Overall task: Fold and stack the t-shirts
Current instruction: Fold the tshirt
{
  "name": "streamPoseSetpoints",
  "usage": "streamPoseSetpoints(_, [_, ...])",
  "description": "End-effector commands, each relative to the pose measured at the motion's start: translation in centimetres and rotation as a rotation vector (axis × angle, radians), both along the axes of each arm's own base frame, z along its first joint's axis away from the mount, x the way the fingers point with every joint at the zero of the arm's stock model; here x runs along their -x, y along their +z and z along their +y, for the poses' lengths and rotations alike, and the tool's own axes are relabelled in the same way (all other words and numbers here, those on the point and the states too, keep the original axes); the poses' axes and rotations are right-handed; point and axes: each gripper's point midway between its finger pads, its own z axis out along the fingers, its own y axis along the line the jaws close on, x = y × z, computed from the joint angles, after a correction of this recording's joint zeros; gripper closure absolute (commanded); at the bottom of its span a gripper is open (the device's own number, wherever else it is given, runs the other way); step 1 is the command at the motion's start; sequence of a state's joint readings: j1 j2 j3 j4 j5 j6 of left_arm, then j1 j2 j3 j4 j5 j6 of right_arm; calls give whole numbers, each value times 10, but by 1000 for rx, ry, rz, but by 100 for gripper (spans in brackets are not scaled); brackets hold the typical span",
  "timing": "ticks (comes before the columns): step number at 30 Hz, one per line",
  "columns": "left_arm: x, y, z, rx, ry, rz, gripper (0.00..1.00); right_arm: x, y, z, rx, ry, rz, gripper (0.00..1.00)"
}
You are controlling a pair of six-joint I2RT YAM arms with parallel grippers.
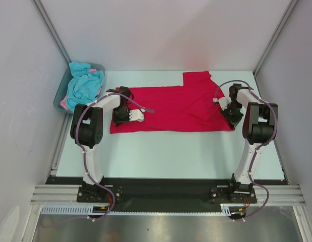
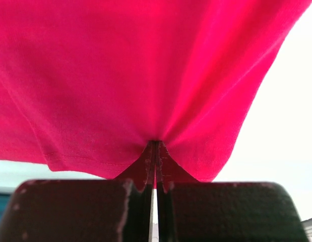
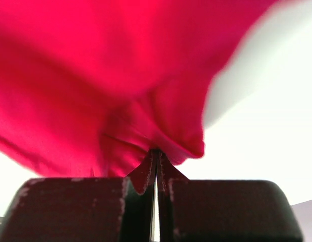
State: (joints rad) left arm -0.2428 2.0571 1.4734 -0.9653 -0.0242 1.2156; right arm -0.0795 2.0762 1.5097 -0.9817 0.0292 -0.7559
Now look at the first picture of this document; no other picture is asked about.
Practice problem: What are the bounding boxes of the aluminium frame rail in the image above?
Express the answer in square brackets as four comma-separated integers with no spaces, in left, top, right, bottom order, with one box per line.
[30,185,305,206]

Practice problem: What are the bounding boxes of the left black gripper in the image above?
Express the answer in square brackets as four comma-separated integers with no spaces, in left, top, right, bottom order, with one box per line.
[112,106,132,127]

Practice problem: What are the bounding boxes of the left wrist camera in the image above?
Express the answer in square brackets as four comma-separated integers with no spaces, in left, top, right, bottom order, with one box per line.
[129,109,145,122]

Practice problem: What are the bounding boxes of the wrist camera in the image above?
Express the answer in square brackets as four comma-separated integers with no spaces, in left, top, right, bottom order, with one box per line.
[129,109,145,122]
[213,97,231,110]

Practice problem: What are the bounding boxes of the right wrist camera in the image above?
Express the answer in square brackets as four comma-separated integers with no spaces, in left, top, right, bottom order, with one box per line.
[213,97,231,110]

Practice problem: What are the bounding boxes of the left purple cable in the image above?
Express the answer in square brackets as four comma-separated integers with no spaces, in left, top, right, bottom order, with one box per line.
[42,92,155,229]

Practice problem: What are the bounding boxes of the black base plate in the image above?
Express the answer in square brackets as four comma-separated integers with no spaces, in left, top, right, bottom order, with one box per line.
[44,177,290,214]

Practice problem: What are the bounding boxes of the grey plastic bin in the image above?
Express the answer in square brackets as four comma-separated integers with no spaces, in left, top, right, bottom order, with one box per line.
[53,64,105,113]

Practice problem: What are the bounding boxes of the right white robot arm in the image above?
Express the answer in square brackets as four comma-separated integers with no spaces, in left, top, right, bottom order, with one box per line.
[215,83,279,202]

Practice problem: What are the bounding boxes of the red t shirt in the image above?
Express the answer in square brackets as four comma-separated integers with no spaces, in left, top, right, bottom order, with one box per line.
[110,71,233,134]

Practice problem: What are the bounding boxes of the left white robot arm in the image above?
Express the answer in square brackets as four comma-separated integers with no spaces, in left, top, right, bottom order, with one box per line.
[70,86,134,202]

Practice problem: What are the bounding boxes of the cyan t shirt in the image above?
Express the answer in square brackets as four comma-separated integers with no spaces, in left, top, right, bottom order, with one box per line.
[66,62,104,112]

